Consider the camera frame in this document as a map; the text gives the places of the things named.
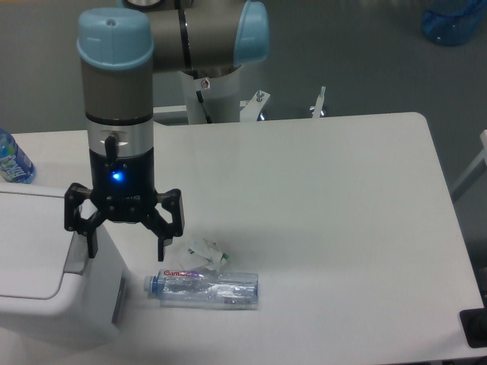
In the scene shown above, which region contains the large blue water jug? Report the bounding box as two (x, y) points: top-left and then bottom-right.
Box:
(420, 1), (486, 46)

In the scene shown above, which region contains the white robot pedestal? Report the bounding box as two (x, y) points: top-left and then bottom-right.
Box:
(151, 64), (327, 126)

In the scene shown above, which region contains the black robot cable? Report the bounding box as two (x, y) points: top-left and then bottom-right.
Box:
(192, 71), (213, 125)

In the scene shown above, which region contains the white push-lid trash can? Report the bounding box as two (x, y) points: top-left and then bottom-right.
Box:
(1, 182), (130, 344)

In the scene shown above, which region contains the blue labelled water bottle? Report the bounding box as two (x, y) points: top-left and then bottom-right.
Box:
(1, 129), (37, 184)

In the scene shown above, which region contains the crushed clear plastic bottle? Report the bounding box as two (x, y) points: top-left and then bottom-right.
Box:
(143, 269), (259, 310)

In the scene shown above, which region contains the crumpled white paper carton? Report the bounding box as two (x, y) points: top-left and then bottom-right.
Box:
(172, 237), (229, 271)

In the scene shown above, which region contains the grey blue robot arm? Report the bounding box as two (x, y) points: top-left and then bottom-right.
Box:
(64, 1), (270, 259)

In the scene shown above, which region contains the black device at table edge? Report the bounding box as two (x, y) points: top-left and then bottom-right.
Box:
(460, 308), (486, 348)

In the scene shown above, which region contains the white frame at right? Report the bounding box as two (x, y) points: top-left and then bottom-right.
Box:
(450, 130), (486, 204)

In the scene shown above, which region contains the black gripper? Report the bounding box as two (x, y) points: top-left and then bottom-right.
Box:
(64, 135), (185, 262)

